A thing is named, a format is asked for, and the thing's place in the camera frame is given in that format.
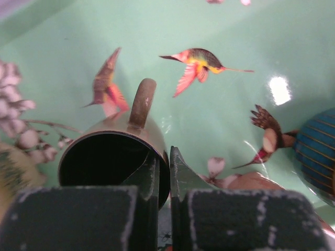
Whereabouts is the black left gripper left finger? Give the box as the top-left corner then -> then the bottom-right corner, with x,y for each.
1,156 -> 159,250

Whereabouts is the beige round mug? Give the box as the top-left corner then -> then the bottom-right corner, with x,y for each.
1,142 -> 47,218

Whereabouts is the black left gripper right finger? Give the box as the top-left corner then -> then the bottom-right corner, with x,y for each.
170,146 -> 332,250

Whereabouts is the green floral placemat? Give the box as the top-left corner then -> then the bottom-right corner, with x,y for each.
0,0 -> 335,210

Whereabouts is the salmon pink mug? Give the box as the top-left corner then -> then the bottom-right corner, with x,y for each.
227,172 -> 285,190

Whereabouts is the dark blue mug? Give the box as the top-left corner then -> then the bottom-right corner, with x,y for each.
293,108 -> 334,206

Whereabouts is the brown striped mug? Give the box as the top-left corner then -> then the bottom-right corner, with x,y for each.
58,78 -> 170,208

